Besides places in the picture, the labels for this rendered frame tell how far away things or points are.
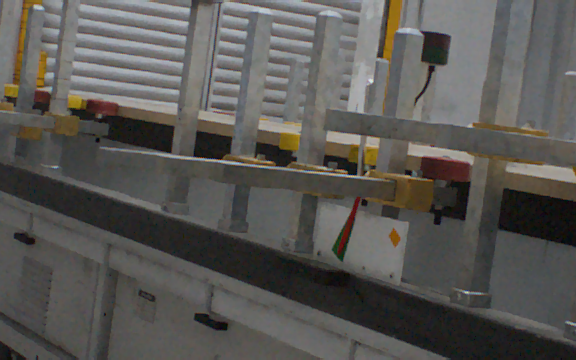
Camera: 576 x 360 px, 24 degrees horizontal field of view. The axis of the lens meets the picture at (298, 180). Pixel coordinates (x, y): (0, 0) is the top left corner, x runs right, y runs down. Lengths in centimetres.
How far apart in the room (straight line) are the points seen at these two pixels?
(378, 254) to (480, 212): 25
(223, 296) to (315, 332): 35
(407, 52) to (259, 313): 64
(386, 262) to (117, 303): 162
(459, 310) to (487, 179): 20
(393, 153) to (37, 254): 221
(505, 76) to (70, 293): 222
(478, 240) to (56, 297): 226
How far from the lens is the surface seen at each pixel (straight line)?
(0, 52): 401
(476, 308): 201
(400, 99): 220
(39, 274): 421
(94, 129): 354
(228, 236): 259
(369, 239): 222
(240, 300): 263
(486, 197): 201
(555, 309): 220
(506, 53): 201
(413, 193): 215
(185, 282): 284
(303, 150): 242
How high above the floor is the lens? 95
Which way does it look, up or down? 3 degrees down
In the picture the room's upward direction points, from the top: 8 degrees clockwise
